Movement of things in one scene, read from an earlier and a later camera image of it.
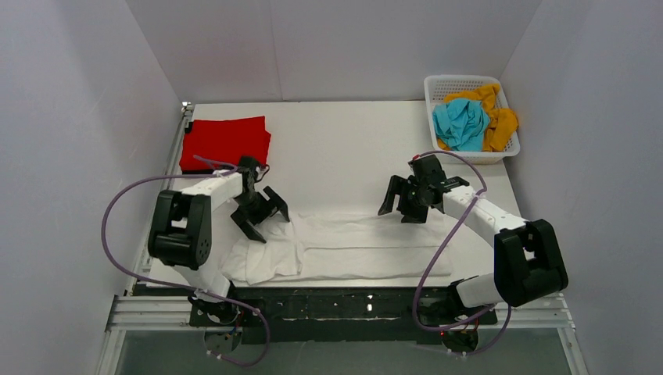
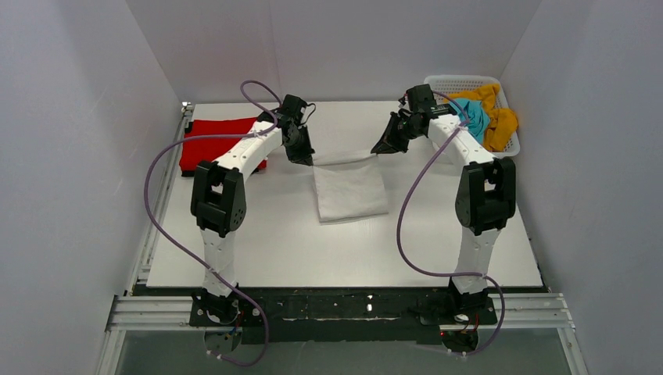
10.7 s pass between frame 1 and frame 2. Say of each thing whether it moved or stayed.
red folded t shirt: stayed
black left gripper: moved
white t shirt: moved
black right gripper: moved
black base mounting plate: stayed
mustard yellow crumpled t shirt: stayed
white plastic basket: stayed
